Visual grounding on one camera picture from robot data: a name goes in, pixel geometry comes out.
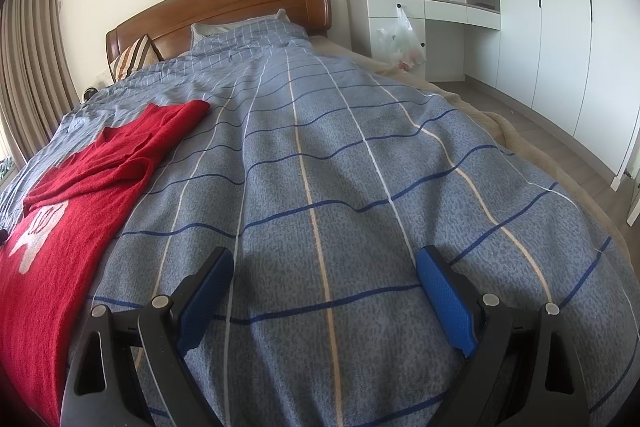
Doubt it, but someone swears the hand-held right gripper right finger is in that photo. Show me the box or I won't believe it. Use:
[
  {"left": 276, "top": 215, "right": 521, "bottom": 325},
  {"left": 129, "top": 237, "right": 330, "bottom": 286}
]
[{"left": 416, "top": 245, "right": 591, "bottom": 427}]

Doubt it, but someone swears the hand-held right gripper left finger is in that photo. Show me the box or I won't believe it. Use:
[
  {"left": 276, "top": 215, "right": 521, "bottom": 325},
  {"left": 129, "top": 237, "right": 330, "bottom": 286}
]
[{"left": 60, "top": 247, "right": 236, "bottom": 427}]

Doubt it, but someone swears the red knit sweater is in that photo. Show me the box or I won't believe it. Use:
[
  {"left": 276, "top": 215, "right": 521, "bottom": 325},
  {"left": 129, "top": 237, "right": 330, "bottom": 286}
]
[{"left": 0, "top": 99, "right": 211, "bottom": 427}]

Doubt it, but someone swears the blue checked duvet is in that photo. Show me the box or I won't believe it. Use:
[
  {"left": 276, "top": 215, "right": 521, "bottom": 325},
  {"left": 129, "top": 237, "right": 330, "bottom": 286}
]
[{"left": 0, "top": 18, "right": 631, "bottom": 427}]

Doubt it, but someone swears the striped pillow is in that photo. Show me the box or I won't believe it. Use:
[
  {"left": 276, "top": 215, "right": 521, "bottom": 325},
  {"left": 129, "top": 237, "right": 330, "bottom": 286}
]
[{"left": 111, "top": 34, "right": 161, "bottom": 82}]

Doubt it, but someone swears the white plastic bag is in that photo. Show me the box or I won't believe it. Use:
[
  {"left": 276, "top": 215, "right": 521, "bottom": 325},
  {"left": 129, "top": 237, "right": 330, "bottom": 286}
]
[{"left": 375, "top": 5, "right": 428, "bottom": 70}]

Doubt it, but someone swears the white desk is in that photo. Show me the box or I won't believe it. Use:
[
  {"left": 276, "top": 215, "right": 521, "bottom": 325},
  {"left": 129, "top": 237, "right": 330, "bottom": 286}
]
[{"left": 346, "top": 0, "right": 502, "bottom": 82}]

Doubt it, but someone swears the grey pillow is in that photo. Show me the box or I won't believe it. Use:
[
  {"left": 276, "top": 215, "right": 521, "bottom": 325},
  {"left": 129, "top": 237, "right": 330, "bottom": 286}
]
[{"left": 190, "top": 9, "right": 293, "bottom": 52}]

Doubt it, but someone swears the wooden headboard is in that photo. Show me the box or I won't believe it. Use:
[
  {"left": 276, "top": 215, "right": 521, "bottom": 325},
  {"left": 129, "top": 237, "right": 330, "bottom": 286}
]
[{"left": 105, "top": 0, "right": 332, "bottom": 82}]

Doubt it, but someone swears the beige curtain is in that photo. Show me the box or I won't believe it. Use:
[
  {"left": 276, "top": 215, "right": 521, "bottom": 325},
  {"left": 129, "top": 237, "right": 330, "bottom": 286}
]
[{"left": 0, "top": 0, "right": 81, "bottom": 168}]

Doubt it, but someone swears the white wardrobe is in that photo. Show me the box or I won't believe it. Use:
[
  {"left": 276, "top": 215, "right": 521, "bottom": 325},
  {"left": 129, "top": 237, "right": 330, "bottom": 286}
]
[{"left": 452, "top": 0, "right": 640, "bottom": 178}]

